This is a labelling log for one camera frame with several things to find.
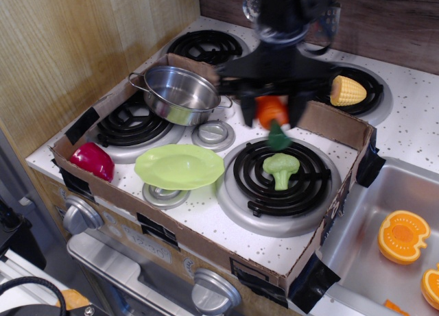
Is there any hanging metal slotted spatula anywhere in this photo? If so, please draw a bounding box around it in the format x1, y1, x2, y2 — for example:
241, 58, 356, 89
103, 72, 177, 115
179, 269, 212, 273
315, 3, 341, 39

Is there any red toy bell pepper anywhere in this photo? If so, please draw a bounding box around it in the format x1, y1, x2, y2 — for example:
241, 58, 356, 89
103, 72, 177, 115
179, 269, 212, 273
69, 142, 115, 182

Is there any green toy broccoli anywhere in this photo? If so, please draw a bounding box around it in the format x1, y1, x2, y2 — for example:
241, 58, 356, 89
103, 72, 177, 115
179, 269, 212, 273
263, 153, 300, 191

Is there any silver oven door handle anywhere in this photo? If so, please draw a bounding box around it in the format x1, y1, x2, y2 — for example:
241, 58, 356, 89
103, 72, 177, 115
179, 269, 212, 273
67, 233, 200, 315

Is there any left silver oven knob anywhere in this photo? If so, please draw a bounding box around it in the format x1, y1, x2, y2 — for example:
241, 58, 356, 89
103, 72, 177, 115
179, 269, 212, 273
63, 195, 104, 235

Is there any silver oven knob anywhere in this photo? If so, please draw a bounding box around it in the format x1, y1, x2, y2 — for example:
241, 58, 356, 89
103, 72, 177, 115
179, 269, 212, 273
63, 195, 104, 235
191, 268, 242, 315

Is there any silver middle stove knob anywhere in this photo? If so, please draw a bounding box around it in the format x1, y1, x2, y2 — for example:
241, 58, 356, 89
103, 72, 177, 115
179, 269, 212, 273
191, 121, 235, 152

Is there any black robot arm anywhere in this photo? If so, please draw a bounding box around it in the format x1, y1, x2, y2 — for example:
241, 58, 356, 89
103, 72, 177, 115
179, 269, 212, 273
216, 0, 340, 127

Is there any small orange piece in sink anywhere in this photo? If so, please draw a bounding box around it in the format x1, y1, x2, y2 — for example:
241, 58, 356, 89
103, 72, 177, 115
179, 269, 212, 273
383, 299, 410, 316

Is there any right silver oven knob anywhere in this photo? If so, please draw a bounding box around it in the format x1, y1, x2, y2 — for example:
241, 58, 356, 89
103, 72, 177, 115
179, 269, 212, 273
191, 268, 242, 315

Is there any large orange fruit half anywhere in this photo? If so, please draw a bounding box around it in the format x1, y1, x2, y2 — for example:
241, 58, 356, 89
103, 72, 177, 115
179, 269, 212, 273
377, 210, 431, 265

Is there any hanging metal strainer ladle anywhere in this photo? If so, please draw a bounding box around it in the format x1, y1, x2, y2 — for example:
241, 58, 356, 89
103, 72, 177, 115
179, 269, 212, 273
242, 0, 261, 23

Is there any orange object bottom left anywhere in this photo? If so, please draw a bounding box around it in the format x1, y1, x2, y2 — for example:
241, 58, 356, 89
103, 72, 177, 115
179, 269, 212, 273
61, 289, 90, 311

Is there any back right black burner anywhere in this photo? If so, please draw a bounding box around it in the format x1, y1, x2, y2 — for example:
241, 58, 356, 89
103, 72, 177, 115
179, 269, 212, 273
335, 62, 393, 126

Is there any stainless steel sink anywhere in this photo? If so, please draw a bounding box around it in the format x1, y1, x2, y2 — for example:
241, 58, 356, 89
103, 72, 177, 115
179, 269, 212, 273
311, 158, 438, 315

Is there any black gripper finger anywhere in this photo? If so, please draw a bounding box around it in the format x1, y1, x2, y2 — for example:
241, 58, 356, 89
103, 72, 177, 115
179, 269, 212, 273
287, 91, 309, 127
239, 95, 257, 127

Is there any light green plastic plate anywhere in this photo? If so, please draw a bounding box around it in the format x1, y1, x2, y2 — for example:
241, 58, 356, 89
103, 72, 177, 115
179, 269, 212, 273
134, 144, 225, 191

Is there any silver front stove knob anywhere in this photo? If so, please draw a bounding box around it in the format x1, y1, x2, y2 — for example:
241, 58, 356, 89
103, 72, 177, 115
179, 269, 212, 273
142, 184, 190, 210

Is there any brown cardboard fence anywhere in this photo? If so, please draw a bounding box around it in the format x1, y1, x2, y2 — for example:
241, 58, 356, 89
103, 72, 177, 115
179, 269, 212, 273
50, 53, 386, 314

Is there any silver stove knob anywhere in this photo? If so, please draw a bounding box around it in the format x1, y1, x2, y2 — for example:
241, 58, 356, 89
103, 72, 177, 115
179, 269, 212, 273
142, 184, 190, 210
191, 121, 235, 152

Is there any orange toy carrot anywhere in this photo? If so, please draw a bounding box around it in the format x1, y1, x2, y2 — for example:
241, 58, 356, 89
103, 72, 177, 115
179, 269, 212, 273
256, 95, 291, 151

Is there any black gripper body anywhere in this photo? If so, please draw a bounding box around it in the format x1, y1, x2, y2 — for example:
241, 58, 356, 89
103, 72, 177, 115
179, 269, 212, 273
216, 27, 340, 97

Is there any black cable bottom left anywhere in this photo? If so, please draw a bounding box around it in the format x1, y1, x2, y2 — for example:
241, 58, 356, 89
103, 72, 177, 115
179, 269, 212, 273
0, 276, 67, 316

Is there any stainless steel pot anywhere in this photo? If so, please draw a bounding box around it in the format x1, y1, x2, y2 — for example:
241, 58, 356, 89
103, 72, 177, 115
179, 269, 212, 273
128, 66, 233, 126

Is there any yellow toy corn cob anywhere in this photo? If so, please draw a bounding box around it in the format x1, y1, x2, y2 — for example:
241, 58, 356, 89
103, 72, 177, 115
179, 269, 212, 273
330, 75, 367, 106

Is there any front right black burner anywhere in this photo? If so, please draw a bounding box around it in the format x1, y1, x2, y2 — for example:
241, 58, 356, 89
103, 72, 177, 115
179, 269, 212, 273
216, 138, 342, 238

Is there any small orange fruit half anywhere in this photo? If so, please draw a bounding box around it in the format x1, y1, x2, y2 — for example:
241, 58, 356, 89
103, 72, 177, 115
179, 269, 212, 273
420, 265, 439, 310

